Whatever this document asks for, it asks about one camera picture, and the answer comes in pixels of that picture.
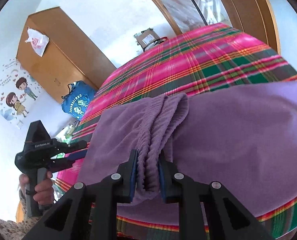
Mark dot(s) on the brown cardboard box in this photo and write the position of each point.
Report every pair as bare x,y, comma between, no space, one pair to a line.
146,38

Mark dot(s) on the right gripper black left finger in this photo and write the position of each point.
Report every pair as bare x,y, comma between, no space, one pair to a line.
89,211

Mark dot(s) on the wooden room door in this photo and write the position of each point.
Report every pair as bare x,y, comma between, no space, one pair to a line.
255,17

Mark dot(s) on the transparent printed door curtain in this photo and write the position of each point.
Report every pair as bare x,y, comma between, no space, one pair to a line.
193,14

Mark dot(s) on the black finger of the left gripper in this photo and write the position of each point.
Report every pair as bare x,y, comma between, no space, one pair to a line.
71,146
56,165

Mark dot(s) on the person's left hand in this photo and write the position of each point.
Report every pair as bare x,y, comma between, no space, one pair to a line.
44,190

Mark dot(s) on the blue printed tote bag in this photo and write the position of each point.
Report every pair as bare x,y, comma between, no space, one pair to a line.
77,100

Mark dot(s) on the floral sleeved left forearm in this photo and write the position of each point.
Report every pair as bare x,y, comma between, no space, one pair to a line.
12,230

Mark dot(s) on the purple fleece garment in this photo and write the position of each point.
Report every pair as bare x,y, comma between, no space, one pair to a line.
244,136

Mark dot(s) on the wooden wardrobe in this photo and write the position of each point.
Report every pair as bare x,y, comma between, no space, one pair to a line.
70,54

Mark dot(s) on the white paper on wardrobe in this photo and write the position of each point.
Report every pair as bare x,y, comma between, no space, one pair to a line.
37,40

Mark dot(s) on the pink plaid tablecloth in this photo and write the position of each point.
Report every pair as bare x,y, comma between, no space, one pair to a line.
200,61

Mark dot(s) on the cartoon couple wall sticker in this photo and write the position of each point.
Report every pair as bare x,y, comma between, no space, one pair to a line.
16,102

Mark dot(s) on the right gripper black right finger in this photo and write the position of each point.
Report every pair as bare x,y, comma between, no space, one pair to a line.
206,211

